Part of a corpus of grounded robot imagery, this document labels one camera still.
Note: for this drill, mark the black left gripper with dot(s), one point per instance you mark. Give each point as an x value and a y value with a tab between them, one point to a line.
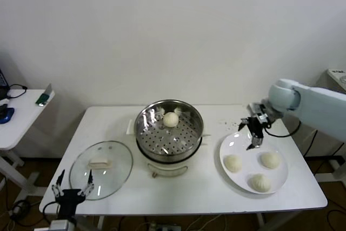
69	197

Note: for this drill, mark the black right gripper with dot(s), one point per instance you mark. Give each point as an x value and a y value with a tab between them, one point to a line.
256	128

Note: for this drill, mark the white steamed baozi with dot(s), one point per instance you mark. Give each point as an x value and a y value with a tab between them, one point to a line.
270	159
170	119
233	163
259	183

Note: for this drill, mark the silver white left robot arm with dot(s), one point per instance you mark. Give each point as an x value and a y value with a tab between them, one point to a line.
59	226

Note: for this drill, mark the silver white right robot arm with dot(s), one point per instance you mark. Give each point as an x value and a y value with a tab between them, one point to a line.
319	104

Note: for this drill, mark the stainless steel steamer basket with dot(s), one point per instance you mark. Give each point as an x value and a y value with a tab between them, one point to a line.
189	133

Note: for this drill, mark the white round plate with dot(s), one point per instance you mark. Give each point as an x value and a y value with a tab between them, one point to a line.
232	144

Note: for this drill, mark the white side table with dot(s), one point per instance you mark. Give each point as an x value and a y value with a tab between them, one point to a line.
24	117

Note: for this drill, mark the green and grey phone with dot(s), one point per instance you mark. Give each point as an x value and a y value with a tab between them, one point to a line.
43	96

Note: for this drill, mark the white electric cooking pot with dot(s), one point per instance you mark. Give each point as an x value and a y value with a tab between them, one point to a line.
165	168

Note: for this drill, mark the blue handheld device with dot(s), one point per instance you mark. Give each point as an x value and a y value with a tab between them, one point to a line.
7	114

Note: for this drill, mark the white floor power strip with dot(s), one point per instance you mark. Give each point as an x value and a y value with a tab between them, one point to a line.
165	227

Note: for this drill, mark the white desk with label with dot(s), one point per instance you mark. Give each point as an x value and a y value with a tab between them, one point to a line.
338	72

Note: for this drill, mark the clear round object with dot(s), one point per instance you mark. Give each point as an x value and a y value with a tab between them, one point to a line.
343	80

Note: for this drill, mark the black laptop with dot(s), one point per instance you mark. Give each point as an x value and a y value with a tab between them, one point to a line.
2	79

